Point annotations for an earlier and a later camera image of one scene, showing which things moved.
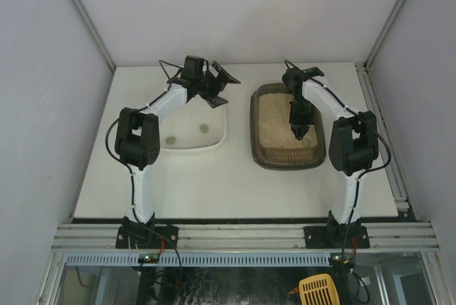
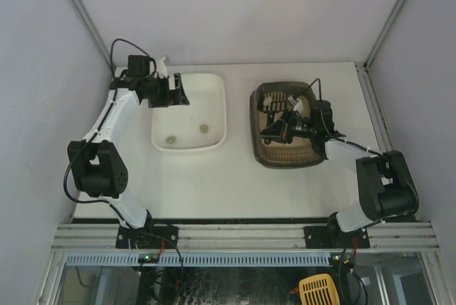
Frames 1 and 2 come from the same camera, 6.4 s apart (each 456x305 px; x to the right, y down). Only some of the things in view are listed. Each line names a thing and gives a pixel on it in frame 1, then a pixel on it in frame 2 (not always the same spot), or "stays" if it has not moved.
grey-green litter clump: (204, 128) stays
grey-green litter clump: (170, 140) stays
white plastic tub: (194, 125) stays
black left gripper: (212, 84) -> (171, 90)
